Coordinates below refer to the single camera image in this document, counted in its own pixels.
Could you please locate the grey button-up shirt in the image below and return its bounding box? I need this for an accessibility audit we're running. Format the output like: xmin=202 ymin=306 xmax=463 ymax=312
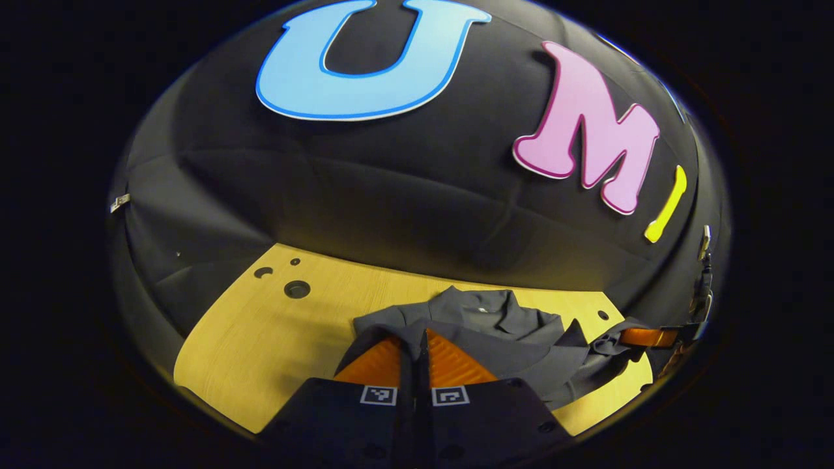
xmin=336 ymin=285 xmax=652 ymax=411

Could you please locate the black backdrop cloth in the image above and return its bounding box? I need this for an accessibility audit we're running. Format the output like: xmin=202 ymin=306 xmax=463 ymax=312
xmin=108 ymin=0 xmax=732 ymax=372

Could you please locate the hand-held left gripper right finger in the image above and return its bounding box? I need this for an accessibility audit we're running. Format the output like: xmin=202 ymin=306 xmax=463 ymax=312
xmin=417 ymin=328 xmax=575 ymax=469

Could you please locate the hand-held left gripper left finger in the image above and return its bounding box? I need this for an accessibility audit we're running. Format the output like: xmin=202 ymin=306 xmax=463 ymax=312
xmin=256 ymin=331 xmax=419 ymax=469

